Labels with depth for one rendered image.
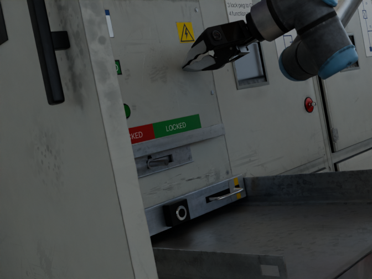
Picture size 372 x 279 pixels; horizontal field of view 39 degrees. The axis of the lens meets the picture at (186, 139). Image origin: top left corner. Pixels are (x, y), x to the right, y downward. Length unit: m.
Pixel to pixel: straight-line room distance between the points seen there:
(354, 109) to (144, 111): 1.34
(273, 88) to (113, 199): 1.33
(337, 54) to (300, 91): 0.86
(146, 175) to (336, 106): 1.21
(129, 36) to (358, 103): 1.41
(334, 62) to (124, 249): 0.70
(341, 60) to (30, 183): 0.68
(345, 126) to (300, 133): 0.34
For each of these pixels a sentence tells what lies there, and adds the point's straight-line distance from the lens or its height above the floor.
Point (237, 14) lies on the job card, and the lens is 1.78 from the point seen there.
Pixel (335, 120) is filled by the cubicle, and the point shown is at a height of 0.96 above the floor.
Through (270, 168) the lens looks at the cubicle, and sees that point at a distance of 1.80.
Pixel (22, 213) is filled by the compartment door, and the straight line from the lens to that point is 0.87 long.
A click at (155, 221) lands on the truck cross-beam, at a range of 1.17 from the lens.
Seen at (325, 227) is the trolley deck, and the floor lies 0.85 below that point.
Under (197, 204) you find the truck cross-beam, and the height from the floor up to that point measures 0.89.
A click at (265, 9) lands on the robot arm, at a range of 1.19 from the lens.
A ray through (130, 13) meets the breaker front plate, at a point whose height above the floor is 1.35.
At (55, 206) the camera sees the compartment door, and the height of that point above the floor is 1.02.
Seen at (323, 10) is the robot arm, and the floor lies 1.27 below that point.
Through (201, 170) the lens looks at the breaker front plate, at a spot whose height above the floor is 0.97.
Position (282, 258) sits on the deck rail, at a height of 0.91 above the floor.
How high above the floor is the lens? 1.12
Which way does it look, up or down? 3 degrees down
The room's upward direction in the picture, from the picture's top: 11 degrees counter-clockwise
